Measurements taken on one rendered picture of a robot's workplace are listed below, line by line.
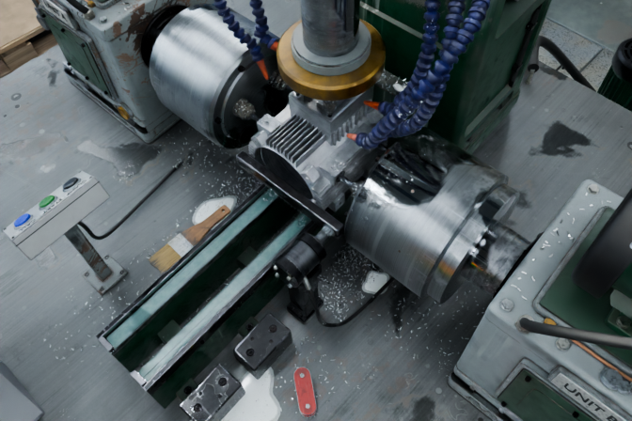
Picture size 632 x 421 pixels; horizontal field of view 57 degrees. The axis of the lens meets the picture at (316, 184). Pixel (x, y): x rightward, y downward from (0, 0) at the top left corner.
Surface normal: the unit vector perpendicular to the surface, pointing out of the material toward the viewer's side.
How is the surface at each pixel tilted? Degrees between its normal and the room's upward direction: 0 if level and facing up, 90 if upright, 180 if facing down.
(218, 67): 28
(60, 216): 60
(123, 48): 90
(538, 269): 0
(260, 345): 0
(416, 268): 69
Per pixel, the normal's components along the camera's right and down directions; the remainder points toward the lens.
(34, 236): 0.63, 0.18
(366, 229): -0.63, 0.40
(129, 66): 0.75, 0.54
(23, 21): -0.04, -0.56
